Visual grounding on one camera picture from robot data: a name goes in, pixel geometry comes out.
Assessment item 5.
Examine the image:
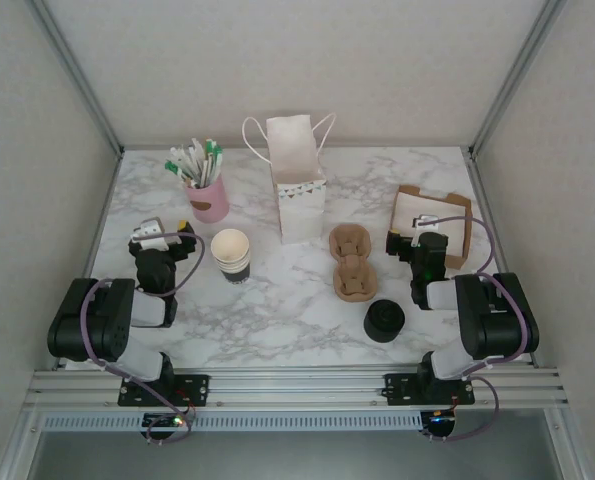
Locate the small circuit board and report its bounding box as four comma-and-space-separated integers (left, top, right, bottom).
424, 409, 458, 436
144, 412, 186, 431

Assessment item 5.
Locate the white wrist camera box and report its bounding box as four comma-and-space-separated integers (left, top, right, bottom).
411, 213, 441, 234
130, 218, 167, 250

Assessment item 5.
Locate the black cup lid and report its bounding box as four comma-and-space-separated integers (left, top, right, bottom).
363, 298, 406, 344

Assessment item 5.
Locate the brown cardboard tray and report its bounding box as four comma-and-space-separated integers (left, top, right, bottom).
388, 184, 473, 271

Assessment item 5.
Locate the white paper bag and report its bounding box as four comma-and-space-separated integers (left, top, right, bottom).
241, 112, 338, 246

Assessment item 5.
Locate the paper coffee cup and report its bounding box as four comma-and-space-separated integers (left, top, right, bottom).
210, 228, 252, 285

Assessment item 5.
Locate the aluminium frame post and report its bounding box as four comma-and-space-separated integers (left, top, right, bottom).
469, 0, 568, 159
29, 0, 126, 157

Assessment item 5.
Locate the pink cylindrical holder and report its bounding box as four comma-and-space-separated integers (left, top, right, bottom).
184, 174, 230, 225

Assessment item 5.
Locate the brown cardboard cup carrier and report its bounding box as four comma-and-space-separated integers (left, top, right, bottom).
328, 223, 378, 304

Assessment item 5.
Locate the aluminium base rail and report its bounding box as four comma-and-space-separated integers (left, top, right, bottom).
26, 367, 571, 414

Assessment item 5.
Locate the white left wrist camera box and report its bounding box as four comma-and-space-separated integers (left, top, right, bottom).
130, 218, 167, 250

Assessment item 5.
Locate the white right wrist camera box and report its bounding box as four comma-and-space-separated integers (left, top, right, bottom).
411, 213, 441, 234

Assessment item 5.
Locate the stack of white napkins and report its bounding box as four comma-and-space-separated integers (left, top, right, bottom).
394, 192, 466, 259

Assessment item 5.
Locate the white slotted cable duct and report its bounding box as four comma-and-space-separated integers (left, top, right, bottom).
41, 412, 423, 432

